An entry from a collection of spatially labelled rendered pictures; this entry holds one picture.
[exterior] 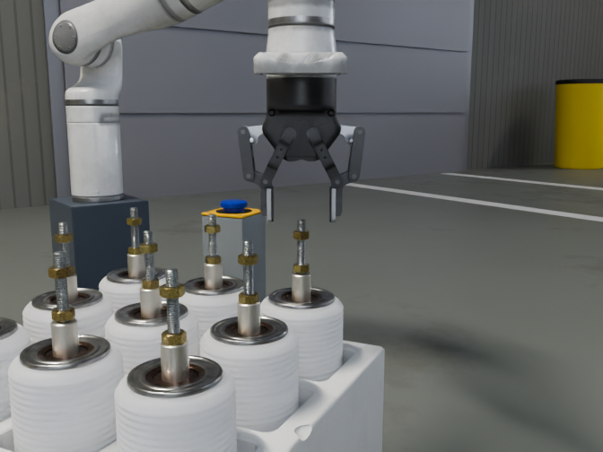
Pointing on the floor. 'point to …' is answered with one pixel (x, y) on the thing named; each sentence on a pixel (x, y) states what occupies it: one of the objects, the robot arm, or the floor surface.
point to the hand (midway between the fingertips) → (301, 209)
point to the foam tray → (315, 412)
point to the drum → (579, 124)
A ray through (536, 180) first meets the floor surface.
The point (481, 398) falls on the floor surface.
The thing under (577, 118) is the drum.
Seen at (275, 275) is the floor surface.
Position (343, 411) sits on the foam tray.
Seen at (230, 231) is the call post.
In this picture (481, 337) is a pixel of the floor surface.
